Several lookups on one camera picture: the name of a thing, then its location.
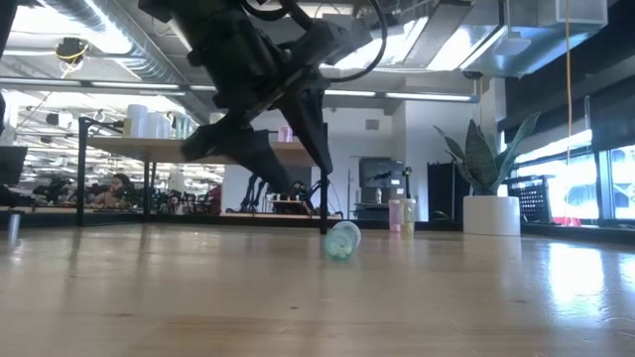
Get black side table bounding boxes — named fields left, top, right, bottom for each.
left=352, top=200, right=413, bottom=222

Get opaque white medicine bottle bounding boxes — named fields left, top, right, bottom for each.
left=123, top=103, right=149, bottom=139

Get black pegboard stand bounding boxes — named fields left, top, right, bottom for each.
left=506, top=174, right=553, bottom=225

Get yellow hanging cable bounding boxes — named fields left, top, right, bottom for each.
left=564, top=0, right=574, bottom=224

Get short black frame bar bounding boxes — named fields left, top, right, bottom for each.
left=326, top=217, right=465, bottom=232

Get black aluminium frame rails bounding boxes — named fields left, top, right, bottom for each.
left=520, top=221, right=635, bottom=245

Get black monitor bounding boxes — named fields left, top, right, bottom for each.
left=0, top=146, right=30, bottom=187

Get green succulent in white pot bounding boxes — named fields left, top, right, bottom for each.
left=434, top=111, right=542, bottom=237

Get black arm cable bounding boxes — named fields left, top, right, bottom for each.
left=240, top=0, right=389, bottom=84

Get black background robot arms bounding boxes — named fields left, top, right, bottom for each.
left=240, top=173, right=336, bottom=215

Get wooden shelf with black legs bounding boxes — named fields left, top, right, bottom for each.
left=76, top=116, right=329, bottom=235

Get person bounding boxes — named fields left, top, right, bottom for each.
left=91, top=172, right=135, bottom=209

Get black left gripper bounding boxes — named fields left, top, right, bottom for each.
left=181, top=22, right=371, bottom=195

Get black folding screen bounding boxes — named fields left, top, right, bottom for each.
left=427, top=161, right=468, bottom=223

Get yellow medicine bottle white cap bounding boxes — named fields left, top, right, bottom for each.
left=400, top=197, right=417, bottom=235

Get long ceiling light bar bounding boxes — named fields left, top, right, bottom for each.
left=0, top=76, right=481, bottom=104

